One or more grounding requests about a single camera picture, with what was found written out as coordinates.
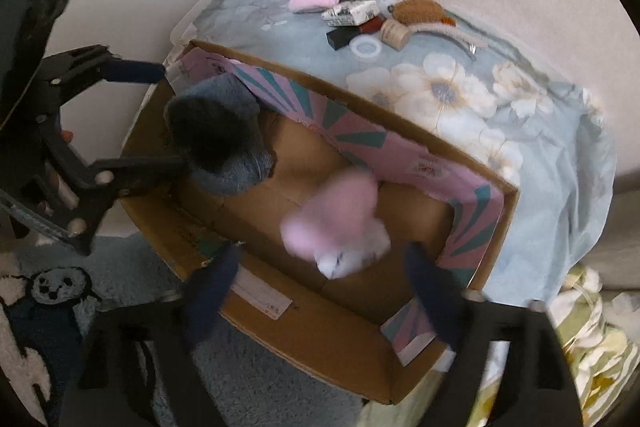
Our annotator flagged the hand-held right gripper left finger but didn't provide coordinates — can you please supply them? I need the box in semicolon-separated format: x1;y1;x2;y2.
60;244;246;427

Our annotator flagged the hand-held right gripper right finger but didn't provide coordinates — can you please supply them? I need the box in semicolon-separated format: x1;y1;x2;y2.
402;241;586;427

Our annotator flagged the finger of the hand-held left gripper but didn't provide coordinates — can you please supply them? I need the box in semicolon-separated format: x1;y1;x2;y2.
67;156;187;256
32;44;167;128

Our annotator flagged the grey-blue plush toy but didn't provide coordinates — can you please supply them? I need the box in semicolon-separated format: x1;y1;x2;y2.
165;74;276;196

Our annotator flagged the pink plush toy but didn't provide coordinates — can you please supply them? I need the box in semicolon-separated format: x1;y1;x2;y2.
280;169;392;280

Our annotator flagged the cardboard box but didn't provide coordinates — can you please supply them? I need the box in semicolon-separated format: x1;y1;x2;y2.
120;39;521;405

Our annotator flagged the newspaper print box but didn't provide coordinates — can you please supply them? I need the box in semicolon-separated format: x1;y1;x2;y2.
321;0;383;28

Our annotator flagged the brown plush toy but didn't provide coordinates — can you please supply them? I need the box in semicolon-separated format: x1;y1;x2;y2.
390;0;457;30

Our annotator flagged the blue shag rug with figure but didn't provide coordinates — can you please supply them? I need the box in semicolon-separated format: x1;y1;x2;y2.
0;234;363;427

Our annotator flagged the floral blue tablecloth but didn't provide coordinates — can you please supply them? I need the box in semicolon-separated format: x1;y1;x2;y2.
170;0;618;308

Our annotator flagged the yellow floral cloth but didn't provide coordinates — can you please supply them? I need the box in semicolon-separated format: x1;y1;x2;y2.
475;262;640;427

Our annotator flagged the black block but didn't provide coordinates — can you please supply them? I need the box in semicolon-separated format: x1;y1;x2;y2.
326;26;362;52

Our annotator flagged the wooden spool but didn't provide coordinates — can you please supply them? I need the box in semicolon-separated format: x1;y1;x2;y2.
379;19;412;49

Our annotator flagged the white ring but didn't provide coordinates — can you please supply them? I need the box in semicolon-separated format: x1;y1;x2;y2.
350;38;383;58

